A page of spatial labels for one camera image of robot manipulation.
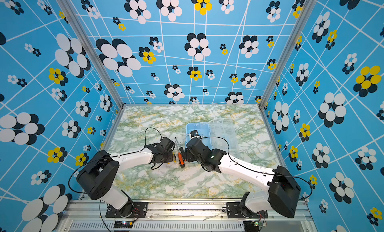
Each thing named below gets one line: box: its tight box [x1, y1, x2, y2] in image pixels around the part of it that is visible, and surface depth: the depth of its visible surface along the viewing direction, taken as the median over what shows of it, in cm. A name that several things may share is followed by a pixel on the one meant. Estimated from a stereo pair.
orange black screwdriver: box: [175, 140, 185, 168], surface depth 90 cm
